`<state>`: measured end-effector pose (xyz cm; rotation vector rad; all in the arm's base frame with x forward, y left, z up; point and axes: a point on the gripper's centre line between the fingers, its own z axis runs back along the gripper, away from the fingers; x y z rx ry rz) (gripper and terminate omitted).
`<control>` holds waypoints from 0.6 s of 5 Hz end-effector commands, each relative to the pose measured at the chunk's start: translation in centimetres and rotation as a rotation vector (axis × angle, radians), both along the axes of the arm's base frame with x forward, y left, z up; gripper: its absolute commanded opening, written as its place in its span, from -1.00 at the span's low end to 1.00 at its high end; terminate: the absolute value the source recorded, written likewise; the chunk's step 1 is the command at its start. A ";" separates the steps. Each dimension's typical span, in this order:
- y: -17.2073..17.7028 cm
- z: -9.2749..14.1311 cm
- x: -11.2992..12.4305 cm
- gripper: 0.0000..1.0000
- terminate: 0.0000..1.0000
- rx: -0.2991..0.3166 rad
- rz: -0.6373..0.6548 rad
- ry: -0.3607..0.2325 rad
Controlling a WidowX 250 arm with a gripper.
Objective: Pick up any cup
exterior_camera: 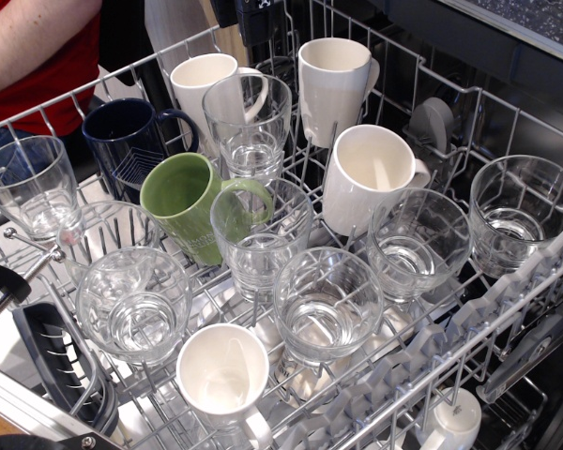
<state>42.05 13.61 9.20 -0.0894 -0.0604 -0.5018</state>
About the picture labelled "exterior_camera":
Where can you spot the person forearm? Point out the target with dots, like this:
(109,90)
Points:
(31,32)

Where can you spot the white cup lower rack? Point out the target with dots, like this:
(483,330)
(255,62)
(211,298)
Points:
(452,423)

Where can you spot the tall clear glass centre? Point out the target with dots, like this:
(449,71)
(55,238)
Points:
(258,229)

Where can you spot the tall clear glass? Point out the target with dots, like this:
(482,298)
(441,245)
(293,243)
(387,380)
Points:
(256,150)
(258,229)

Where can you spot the clear glass front centre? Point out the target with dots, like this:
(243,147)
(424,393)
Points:
(327,302)

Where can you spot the green ceramic mug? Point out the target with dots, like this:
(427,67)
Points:
(179,193)

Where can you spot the white mug centre right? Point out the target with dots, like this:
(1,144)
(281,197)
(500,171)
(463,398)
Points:
(368,162)

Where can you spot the tall clear glass back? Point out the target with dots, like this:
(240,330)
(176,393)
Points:
(256,150)

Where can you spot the clear glass right centre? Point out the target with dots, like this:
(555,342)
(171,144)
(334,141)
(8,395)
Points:
(417,239)

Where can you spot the white mug back left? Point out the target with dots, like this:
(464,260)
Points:
(192,89)

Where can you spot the white mug front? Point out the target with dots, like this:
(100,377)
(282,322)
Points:
(222,372)

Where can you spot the tall white mug back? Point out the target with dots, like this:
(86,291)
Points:
(335,76)

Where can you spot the clear glass behind front left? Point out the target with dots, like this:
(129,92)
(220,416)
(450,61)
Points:
(99,228)

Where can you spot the navy blue ceramic mug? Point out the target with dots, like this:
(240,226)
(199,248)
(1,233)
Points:
(125,137)

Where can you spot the grey plastic rack clip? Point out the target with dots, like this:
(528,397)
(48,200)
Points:
(431,125)

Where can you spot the grey plastic tine row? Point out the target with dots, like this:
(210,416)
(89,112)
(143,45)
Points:
(437,348)

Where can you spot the clear glass far right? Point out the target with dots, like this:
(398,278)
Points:
(515,209)

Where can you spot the red shirt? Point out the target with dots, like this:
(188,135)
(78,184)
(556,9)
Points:
(39,102)

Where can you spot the clear glass far left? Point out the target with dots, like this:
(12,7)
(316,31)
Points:
(38,188)

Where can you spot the grey wire dishwasher rack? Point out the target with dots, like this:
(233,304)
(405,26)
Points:
(465,84)

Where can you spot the black robot gripper mount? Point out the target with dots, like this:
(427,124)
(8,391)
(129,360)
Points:
(249,23)

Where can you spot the black handle front left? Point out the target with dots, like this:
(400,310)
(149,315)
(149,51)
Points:
(71,377)

